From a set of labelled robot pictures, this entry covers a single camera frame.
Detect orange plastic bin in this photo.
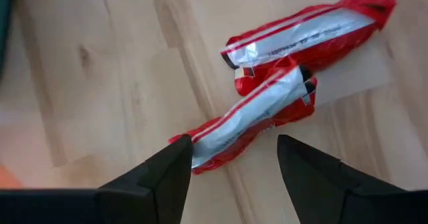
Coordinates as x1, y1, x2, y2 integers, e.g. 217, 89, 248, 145
0, 165, 23, 189

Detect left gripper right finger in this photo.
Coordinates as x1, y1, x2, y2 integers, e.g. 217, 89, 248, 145
276, 134, 428, 224

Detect teal plastic bin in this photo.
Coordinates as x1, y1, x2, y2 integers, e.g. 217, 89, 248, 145
0, 0, 15, 80

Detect red Kit Kat candy bar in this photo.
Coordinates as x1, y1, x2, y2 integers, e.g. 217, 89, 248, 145
168, 57, 318, 175
219, 0, 398, 97

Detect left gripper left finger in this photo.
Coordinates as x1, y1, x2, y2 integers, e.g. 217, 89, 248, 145
0, 134, 194, 224

